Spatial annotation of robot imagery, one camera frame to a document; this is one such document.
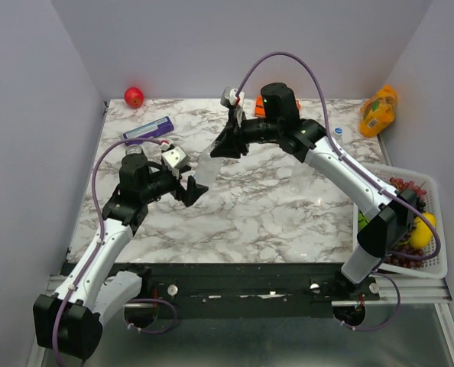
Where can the black drink can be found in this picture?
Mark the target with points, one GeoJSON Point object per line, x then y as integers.
{"type": "Point", "coordinates": [134, 149]}

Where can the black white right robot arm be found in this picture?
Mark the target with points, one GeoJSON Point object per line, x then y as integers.
{"type": "Point", "coordinates": [390, 212]}

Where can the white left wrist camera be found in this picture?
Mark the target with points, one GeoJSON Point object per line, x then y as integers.
{"type": "Point", "coordinates": [176, 160]}

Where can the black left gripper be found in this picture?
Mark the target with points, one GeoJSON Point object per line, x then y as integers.
{"type": "Point", "coordinates": [193, 192]}

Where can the purple white flat box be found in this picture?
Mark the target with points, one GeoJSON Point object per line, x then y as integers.
{"type": "Point", "coordinates": [154, 129]}

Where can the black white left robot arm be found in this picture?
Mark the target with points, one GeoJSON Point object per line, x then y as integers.
{"type": "Point", "coordinates": [71, 320]}

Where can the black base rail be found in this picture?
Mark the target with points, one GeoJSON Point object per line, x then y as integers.
{"type": "Point", "coordinates": [232, 291]}

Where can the red apple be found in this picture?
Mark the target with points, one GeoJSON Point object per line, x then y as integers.
{"type": "Point", "coordinates": [134, 97]}

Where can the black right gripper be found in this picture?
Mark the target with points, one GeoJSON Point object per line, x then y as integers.
{"type": "Point", "coordinates": [225, 145]}

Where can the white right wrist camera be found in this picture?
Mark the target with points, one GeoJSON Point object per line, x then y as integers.
{"type": "Point", "coordinates": [234, 100]}

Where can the green toy fruit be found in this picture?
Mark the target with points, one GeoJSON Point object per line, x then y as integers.
{"type": "Point", "coordinates": [362, 221]}

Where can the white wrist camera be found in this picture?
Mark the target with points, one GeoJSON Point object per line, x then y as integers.
{"type": "Point", "coordinates": [176, 160]}
{"type": "Point", "coordinates": [234, 100]}

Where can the clear plastic bottle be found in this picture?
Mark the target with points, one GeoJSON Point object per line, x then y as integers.
{"type": "Point", "coordinates": [208, 168]}
{"type": "Point", "coordinates": [338, 138]}

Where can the orange razor box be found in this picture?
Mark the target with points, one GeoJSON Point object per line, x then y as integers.
{"type": "Point", "coordinates": [263, 109]}

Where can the orange snack bag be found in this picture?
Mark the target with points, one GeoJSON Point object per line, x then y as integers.
{"type": "Point", "coordinates": [378, 112]}

